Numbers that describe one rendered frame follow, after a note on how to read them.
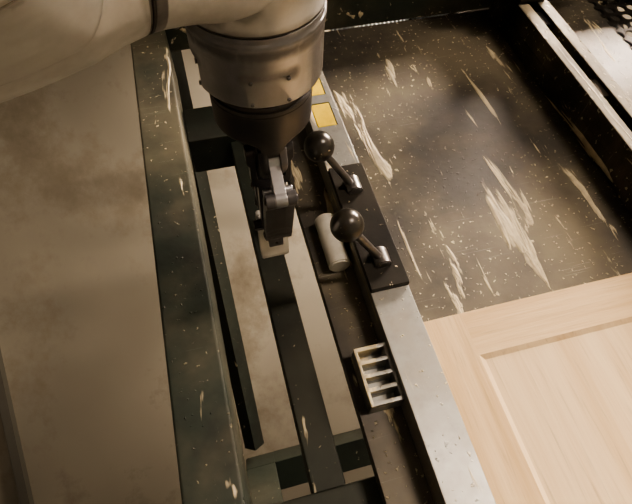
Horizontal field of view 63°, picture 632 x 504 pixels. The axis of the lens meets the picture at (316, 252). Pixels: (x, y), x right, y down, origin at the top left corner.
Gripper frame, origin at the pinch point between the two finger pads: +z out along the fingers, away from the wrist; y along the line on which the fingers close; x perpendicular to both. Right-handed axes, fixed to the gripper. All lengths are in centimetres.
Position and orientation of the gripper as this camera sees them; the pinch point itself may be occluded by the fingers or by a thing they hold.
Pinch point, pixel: (272, 233)
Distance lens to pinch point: 53.6
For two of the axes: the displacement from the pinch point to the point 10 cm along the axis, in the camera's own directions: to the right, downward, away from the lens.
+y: 2.5, 8.2, -5.1
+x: 9.7, -2.0, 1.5
